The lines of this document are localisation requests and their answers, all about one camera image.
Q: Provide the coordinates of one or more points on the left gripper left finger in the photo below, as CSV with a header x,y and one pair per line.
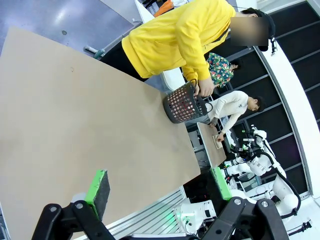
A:
x,y
96,192

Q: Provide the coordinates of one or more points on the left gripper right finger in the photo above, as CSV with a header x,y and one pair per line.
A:
x,y
222,187

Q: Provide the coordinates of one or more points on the dark grey perforated plastic basket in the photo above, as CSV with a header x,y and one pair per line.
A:
x,y
182,107

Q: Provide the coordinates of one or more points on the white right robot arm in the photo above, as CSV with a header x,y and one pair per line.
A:
x,y
197,211

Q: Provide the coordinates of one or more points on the person's left forearm yellow sleeve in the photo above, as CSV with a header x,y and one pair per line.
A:
x,y
195,65

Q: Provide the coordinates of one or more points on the person's left hand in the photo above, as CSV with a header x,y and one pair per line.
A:
x,y
205,87

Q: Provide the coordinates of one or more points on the small brown background table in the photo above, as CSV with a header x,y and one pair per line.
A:
x,y
212,150

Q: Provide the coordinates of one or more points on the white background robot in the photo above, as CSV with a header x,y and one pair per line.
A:
x,y
260,165

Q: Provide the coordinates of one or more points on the person in white sweater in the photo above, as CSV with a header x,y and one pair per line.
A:
x,y
230,107

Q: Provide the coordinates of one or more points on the person in floral shirt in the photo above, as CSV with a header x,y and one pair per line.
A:
x,y
220,70

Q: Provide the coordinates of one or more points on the person in yellow hoodie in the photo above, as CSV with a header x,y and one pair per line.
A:
x,y
170,40

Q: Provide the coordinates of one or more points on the orange cloth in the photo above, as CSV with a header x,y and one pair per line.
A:
x,y
163,7

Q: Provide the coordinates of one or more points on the aluminium table frame rail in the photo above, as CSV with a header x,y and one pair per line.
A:
x,y
150,215

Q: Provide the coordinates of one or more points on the grey metal bracket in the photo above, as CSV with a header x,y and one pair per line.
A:
x,y
95,51

